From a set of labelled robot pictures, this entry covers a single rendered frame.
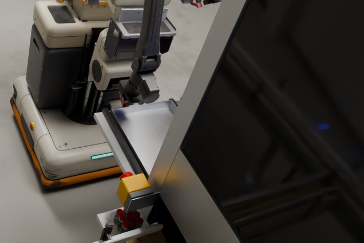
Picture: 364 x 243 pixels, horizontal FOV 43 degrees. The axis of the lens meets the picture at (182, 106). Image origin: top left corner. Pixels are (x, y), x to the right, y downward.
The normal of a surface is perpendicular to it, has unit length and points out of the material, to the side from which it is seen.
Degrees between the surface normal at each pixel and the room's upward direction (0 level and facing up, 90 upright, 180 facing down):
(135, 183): 0
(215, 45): 90
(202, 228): 90
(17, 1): 0
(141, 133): 0
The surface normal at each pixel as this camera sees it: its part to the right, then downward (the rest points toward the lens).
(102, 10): 0.46, 0.71
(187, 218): -0.83, 0.13
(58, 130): 0.30, -0.72
